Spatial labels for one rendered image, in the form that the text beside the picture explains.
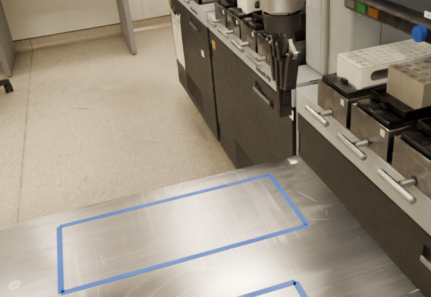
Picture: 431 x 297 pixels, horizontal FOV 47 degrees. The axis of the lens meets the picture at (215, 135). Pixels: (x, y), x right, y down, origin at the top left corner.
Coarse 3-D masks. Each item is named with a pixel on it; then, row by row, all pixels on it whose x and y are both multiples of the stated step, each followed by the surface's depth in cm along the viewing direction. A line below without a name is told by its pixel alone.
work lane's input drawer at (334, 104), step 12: (336, 72) 117; (324, 84) 115; (336, 84) 111; (348, 84) 110; (384, 84) 109; (324, 96) 116; (336, 96) 110; (348, 96) 107; (360, 96) 107; (312, 108) 115; (324, 108) 118; (336, 108) 112; (348, 108) 107; (324, 120) 110; (336, 120) 113
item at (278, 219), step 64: (192, 192) 79; (256, 192) 77; (320, 192) 76; (0, 256) 70; (64, 256) 68; (128, 256) 67; (192, 256) 66; (256, 256) 65; (320, 256) 64; (384, 256) 63
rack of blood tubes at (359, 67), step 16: (368, 48) 115; (384, 48) 114; (400, 48) 114; (416, 48) 113; (352, 64) 108; (368, 64) 107; (384, 64) 107; (352, 80) 109; (368, 80) 108; (384, 80) 109
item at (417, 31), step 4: (416, 28) 87; (420, 28) 86; (424, 28) 86; (412, 32) 88; (416, 32) 87; (420, 32) 86; (424, 32) 86; (412, 36) 88; (416, 36) 87; (420, 36) 86; (424, 36) 86; (416, 40) 88; (420, 40) 87; (424, 40) 87
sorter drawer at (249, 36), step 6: (246, 18) 163; (252, 18) 162; (246, 24) 161; (252, 24) 156; (258, 24) 155; (246, 30) 160; (252, 30) 155; (258, 30) 154; (246, 36) 162; (252, 36) 156; (234, 42) 162; (246, 42) 161; (252, 42) 157; (240, 48) 157; (252, 48) 159
